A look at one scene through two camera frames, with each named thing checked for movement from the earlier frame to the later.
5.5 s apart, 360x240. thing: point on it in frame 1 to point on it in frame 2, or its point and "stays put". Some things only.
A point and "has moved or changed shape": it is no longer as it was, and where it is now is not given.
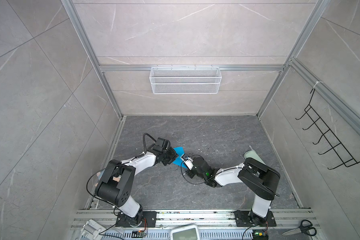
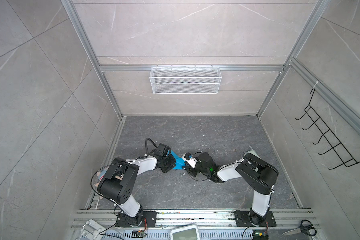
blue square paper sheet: [178, 160] has moved or changed shape
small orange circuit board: [138, 234] stays put
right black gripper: [188, 172] stays put
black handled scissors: [306, 226] stays put
